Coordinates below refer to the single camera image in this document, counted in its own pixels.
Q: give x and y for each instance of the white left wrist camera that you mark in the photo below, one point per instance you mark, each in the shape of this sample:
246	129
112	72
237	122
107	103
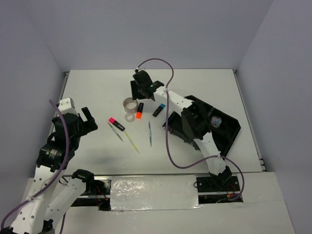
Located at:
67	106

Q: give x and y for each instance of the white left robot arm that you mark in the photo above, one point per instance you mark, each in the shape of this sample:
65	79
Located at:
40	213

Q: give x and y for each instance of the small clear tape roll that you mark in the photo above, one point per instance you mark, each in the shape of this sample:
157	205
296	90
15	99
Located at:
129	117

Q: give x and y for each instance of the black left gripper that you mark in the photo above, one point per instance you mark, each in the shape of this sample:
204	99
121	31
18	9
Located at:
88	126

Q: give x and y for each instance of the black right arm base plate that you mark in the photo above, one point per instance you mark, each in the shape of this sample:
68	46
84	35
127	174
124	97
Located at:
211	186

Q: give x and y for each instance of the green thin pen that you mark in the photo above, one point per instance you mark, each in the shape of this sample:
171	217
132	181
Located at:
115	131

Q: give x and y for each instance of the blue cap black highlighter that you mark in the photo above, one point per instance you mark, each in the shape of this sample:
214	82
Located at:
158	110

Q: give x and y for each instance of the yellow thin pen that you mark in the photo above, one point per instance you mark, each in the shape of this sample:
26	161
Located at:
131	142

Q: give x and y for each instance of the aluminium table edge rail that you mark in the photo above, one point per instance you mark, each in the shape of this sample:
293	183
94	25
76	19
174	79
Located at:
66	75

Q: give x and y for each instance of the orange cap black highlighter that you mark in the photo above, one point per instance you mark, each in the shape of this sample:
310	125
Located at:
139	110

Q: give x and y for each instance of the blue thin pen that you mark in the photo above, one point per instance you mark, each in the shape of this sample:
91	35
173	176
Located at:
150	133

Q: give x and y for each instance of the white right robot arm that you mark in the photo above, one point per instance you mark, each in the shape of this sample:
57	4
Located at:
195	121

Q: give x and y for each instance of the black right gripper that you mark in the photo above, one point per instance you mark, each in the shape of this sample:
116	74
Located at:
134	87

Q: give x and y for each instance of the large clear tape roll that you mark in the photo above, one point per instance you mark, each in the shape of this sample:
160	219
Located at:
130	105

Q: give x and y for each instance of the silver foil cover plate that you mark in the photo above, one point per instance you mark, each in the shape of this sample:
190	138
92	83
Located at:
144	193

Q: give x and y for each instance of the pink cap black highlighter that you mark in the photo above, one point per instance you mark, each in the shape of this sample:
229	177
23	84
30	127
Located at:
116	124

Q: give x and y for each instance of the black desk organizer tray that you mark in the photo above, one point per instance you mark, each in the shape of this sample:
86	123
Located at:
224	136

